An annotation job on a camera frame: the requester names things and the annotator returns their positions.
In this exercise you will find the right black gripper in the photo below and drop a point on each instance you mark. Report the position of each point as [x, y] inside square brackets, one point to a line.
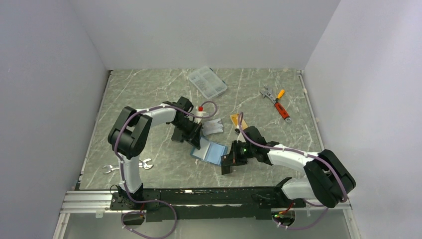
[233, 158]

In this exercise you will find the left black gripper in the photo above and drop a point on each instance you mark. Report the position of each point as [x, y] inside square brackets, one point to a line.
[193, 137]

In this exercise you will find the silver credit card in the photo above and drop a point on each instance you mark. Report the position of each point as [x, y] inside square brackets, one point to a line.
[212, 126]

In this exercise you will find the blue card holder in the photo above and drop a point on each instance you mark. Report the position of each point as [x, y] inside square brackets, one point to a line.
[209, 152]

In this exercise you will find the orange credit card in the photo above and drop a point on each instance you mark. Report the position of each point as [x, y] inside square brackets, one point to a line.
[234, 119]

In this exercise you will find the black credit card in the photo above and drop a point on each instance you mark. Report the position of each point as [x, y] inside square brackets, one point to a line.
[177, 136]

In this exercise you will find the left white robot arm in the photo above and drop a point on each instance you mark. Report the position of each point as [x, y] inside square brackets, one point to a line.
[130, 132]

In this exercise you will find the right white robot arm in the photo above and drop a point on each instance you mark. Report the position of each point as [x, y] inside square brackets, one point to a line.
[325, 178]

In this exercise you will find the clear plastic organizer box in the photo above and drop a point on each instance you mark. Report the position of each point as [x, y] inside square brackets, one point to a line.
[207, 82]

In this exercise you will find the silver open-end wrench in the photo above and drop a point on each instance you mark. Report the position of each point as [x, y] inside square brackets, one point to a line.
[142, 164]

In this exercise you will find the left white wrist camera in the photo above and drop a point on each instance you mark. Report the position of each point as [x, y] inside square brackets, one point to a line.
[199, 114]

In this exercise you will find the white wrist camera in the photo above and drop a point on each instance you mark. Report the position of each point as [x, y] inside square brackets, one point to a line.
[199, 114]
[237, 130]

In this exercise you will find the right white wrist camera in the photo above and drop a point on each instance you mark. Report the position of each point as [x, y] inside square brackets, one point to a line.
[237, 130]

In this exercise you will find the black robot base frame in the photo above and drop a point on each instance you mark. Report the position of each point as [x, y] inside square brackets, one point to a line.
[207, 203]

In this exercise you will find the red handled adjustable wrench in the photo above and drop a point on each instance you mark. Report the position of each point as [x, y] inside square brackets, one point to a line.
[268, 93]

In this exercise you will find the orange handled screwdriver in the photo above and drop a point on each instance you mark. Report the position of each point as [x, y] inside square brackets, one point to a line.
[280, 94]

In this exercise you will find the aluminium rail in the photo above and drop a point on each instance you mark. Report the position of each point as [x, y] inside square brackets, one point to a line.
[86, 202]

